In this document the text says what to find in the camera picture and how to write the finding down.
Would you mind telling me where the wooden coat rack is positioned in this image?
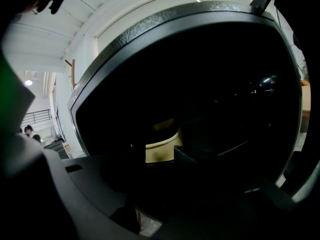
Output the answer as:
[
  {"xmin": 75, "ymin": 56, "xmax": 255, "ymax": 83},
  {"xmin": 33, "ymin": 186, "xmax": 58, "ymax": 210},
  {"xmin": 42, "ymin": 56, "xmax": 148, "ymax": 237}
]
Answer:
[{"xmin": 64, "ymin": 58, "xmax": 76, "ymax": 92}]

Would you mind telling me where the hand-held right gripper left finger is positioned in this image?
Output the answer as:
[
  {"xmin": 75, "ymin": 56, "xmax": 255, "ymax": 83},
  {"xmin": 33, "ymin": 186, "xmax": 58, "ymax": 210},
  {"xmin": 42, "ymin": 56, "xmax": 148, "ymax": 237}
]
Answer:
[{"xmin": 42, "ymin": 146, "xmax": 146, "ymax": 240}]

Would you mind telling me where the metal railing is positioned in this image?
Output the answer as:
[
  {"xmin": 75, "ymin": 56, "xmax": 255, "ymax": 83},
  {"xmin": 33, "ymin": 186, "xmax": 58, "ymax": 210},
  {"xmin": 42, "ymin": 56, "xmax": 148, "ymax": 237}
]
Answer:
[{"xmin": 21, "ymin": 108, "xmax": 52, "ymax": 128}]

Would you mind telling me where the black fridge cabinet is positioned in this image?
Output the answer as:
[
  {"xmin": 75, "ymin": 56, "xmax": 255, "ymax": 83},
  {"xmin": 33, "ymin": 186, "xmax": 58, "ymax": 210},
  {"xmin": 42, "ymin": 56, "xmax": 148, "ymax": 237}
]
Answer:
[{"xmin": 67, "ymin": 0, "xmax": 312, "ymax": 202}]

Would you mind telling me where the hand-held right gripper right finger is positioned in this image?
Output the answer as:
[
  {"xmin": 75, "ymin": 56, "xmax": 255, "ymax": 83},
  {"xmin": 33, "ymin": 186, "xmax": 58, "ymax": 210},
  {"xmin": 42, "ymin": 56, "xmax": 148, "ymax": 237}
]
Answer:
[{"xmin": 174, "ymin": 143, "xmax": 298, "ymax": 240}]

